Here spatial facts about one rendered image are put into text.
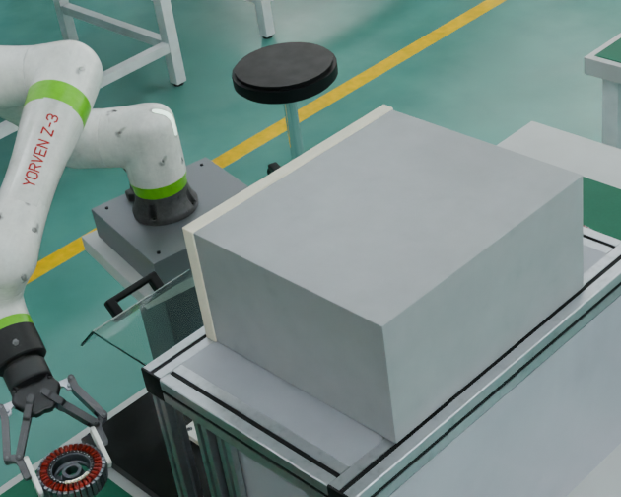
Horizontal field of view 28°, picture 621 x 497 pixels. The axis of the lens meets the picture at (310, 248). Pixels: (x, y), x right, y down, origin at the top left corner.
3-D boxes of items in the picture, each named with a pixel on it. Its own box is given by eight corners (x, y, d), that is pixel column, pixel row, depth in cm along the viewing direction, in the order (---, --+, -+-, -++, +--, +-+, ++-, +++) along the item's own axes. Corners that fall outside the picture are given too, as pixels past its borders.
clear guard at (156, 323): (80, 346, 210) (72, 319, 207) (186, 277, 223) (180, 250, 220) (204, 426, 189) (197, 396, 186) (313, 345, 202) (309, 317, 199)
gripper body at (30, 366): (46, 363, 213) (68, 409, 210) (-1, 383, 210) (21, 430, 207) (45, 347, 207) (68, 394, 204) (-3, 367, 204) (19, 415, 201)
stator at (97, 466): (32, 473, 205) (27, 459, 203) (94, 446, 209) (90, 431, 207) (54, 518, 197) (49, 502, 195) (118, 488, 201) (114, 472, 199)
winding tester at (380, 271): (206, 337, 190) (181, 227, 178) (394, 208, 213) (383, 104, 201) (394, 446, 165) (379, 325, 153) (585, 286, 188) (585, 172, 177)
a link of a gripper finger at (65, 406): (39, 400, 208) (43, 393, 209) (97, 433, 207) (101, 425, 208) (38, 392, 205) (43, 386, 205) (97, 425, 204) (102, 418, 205)
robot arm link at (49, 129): (74, 150, 228) (16, 129, 225) (90, 112, 219) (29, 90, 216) (21, 311, 206) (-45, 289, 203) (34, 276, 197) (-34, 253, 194)
